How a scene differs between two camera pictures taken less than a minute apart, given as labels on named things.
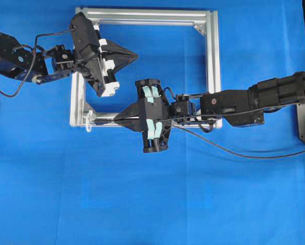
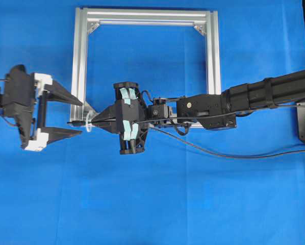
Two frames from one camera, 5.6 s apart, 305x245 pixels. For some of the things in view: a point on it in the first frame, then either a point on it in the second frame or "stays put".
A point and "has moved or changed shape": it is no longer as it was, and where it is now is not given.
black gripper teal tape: [153, 116] -> [131, 113]
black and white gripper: [94, 56] -> [26, 98]
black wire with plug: [196, 135] has moved or changed shape
